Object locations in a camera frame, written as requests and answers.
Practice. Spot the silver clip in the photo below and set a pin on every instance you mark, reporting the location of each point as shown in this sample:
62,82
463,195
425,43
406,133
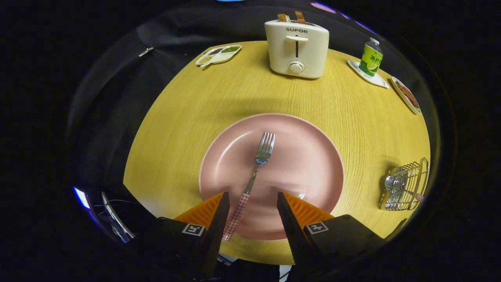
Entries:
145,51

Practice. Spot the green label drink bottle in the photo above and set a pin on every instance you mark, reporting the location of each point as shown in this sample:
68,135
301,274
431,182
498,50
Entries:
370,58

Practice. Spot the perforated metal basket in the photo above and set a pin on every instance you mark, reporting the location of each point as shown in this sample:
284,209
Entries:
409,188

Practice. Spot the white-framed screen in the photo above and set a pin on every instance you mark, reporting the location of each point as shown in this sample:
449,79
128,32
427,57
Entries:
117,223

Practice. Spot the lit computer monitor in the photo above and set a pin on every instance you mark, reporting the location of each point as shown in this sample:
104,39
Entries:
81,197

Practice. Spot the white coaster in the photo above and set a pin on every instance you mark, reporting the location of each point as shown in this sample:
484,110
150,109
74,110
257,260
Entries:
377,80

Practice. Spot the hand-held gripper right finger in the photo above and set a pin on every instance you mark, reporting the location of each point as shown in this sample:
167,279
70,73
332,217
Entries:
297,239

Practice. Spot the oval dish with meat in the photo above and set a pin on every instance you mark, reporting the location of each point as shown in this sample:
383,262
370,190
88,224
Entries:
407,95

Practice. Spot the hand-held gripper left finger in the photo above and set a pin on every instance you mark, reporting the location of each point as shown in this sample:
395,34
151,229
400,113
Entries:
213,235

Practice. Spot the white divided dish with beans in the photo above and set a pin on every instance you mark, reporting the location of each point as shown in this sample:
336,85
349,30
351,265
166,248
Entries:
219,56

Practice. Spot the pink plate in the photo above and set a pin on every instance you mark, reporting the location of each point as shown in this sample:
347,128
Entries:
301,164

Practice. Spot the brown crust bread slice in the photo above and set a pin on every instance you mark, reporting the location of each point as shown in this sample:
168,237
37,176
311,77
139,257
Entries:
300,17
283,17

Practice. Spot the white toaster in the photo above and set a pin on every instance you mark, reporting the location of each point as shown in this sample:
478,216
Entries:
297,47

